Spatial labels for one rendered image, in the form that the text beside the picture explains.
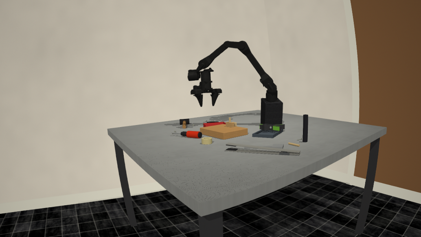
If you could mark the light wooden board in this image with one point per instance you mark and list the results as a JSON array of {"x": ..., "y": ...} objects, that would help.
[{"x": 223, "y": 132}]

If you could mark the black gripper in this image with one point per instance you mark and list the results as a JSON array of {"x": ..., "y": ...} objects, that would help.
[{"x": 206, "y": 85}]

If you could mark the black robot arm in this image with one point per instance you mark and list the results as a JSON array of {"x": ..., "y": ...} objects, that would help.
[{"x": 266, "y": 80}]

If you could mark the black mallet with wooden handle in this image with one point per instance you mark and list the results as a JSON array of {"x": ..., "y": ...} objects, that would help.
[{"x": 183, "y": 122}]

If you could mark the red screwdriver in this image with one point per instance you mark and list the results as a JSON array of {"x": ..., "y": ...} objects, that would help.
[{"x": 190, "y": 134}]

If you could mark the tan short cylinder with hole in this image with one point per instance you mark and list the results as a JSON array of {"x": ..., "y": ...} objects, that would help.
[{"x": 206, "y": 140}]

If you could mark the black cylinder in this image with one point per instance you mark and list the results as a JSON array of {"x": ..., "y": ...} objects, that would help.
[{"x": 305, "y": 127}]

